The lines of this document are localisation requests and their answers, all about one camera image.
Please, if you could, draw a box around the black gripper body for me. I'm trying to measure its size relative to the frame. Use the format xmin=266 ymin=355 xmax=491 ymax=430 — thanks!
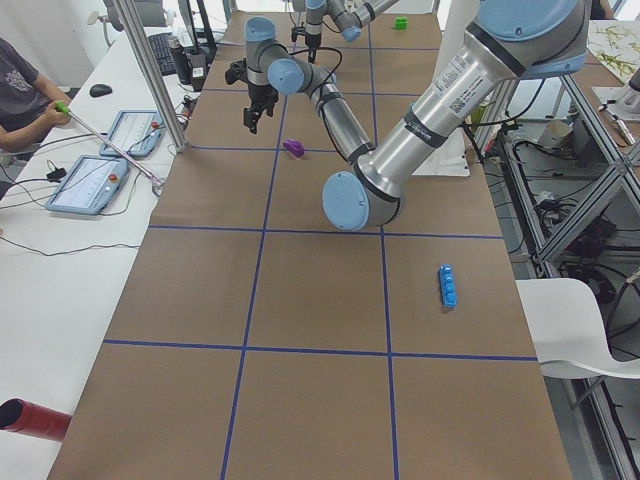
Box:
xmin=248 ymin=83 xmax=279 ymax=109
xmin=305 ymin=32 xmax=321 ymax=50

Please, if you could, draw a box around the purple trapezoid block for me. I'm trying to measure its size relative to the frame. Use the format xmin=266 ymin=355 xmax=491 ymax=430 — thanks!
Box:
xmin=283 ymin=139 xmax=305 ymax=158

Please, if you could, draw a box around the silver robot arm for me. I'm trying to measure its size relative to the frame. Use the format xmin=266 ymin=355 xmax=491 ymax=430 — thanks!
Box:
xmin=291 ymin=0 xmax=398 ymax=63
xmin=229 ymin=1 xmax=591 ymax=230

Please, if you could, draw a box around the black water bottle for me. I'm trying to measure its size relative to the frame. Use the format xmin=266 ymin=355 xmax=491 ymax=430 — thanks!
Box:
xmin=167 ymin=35 xmax=191 ymax=85

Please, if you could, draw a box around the green block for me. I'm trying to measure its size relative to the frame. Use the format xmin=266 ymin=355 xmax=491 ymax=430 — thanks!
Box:
xmin=393 ymin=16 xmax=408 ymax=31

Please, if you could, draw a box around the far teach pendant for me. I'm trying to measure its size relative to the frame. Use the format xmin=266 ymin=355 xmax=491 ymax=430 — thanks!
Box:
xmin=107 ymin=110 xmax=164 ymax=158

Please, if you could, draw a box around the teach pendant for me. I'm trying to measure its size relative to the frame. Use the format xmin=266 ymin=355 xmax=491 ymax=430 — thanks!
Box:
xmin=45 ymin=155 xmax=129 ymax=216
xmin=107 ymin=110 xmax=164 ymax=158

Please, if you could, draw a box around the black keyboard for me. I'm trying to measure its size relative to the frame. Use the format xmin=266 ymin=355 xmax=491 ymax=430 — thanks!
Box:
xmin=147 ymin=33 xmax=176 ymax=76

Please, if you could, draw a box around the black computer mouse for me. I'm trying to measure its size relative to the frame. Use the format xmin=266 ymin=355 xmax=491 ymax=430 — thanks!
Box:
xmin=89 ymin=83 xmax=113 ymax=98

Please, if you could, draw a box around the near teach pendant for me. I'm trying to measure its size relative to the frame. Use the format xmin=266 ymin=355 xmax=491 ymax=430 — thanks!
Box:
xmin=45 ymin=155 xmax=129 ymax=216

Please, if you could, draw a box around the seated person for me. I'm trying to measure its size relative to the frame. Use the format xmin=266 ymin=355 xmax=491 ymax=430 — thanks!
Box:
xmin=0 ymin=36 xmax=73 ymax=201

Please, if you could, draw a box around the long blue block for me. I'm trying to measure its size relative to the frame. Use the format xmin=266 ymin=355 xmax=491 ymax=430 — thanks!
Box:
xmin=438 ymin=264 xmax=458 ymax=308

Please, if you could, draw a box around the white chair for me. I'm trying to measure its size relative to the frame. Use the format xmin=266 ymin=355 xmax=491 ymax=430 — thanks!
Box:
xmin=516 ymin=278 xmax=639 ymax=380

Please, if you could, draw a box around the red cylinder bottle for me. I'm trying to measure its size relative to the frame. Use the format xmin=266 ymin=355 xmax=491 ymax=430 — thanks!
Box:
xmin=1 ymin=398 xmax=72 ymax=442

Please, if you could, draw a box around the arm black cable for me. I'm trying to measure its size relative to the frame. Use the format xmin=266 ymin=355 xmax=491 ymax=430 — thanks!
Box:
xmin=284 ymin=46 xmax=361 ymax=161

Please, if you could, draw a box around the aluminium frame post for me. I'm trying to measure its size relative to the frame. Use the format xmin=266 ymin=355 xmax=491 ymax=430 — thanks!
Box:
xmin=114 ymin=0 xmax=187 ymax=153

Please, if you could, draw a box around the white camera pedestal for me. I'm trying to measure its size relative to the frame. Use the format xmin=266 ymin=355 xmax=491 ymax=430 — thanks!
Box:
xmin=413 ymin=0 xmax=480 ymax=177

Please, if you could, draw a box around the green handled metal rod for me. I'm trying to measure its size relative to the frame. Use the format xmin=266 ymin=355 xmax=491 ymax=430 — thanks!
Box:
xmin=54 ymin=100 xmax=164 ymax=187

